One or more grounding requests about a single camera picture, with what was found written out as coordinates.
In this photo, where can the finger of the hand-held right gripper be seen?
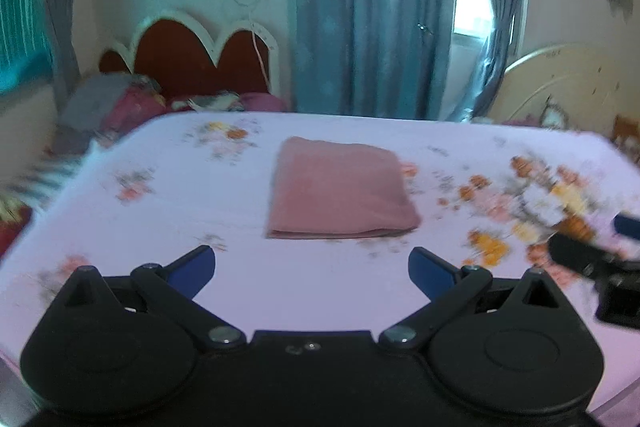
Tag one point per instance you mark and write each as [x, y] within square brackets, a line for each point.
[585, 254]
[629, 226]

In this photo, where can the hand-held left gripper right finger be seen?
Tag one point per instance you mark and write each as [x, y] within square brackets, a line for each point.
[430, 271]

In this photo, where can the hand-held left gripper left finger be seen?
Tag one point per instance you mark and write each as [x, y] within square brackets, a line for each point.
[192, 268]

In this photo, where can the pink knit sweater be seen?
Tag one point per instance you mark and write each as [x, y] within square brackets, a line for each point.
[340, 187]

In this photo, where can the pile of clothes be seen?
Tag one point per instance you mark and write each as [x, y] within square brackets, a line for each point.
[110, 107]

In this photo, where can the floral pink bedsheet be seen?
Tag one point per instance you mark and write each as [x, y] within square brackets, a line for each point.
[175, 217]

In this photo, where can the patterned cloth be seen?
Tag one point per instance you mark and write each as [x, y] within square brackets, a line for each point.
[210, 103]

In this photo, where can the cream arched headboard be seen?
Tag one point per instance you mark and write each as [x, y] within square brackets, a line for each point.
[565, 72]

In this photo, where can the striped cloth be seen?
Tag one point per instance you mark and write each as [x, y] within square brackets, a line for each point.
[45, 182]

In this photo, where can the maroon pillow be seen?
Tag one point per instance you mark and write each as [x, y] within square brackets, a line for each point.
[262, 103]

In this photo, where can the red heart-shaped headboard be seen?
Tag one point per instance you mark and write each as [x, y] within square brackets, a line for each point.
[175, 57]

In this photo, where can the metal curtain clip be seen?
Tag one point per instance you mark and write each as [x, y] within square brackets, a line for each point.
[422, 27]

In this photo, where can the wide blue curtain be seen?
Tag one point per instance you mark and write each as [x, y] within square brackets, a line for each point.
[370, 7]

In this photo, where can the teal curtain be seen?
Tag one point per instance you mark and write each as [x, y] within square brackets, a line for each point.
[20, 7]

